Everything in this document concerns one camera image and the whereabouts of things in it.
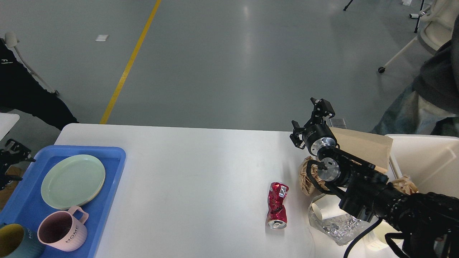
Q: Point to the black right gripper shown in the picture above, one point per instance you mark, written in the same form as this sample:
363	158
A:
318	136

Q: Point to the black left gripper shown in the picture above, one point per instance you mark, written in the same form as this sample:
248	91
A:
14	152

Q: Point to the light green plate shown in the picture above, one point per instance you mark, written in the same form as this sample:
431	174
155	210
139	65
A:
80	161

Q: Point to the pink mug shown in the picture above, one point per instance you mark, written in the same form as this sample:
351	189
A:
64	230

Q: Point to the teal mug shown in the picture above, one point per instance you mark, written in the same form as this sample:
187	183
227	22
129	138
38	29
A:
17	241

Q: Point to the crushed red soda can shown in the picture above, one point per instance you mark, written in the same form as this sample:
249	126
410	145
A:
277	216

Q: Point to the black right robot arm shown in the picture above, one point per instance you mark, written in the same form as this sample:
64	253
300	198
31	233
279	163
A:
427	223

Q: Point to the blue plastic tray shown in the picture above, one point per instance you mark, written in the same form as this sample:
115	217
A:
26	206

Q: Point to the pink plate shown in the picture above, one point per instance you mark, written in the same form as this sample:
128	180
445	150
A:
75	187

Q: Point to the person in black clothes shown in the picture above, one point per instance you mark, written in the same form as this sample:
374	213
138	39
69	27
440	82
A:
20	91

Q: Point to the brown paper bag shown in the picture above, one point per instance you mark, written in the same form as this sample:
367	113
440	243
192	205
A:
373	148

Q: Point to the white paper cup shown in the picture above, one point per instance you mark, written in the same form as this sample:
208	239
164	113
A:
327	208
381	230

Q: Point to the crumpled clear plastic wrap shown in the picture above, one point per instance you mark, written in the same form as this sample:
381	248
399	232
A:
341	229

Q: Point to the person in grey hoodie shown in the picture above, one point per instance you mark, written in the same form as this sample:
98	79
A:
432	99

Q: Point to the white paper cup lower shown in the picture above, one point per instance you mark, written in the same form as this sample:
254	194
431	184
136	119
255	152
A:
381	230

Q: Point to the white plastic bin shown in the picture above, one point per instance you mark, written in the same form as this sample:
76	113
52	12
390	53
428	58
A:
432	162

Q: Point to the black tripod stand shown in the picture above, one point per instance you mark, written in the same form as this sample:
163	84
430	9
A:
417	16

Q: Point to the white office chair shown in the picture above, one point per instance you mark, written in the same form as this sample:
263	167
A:
438	26

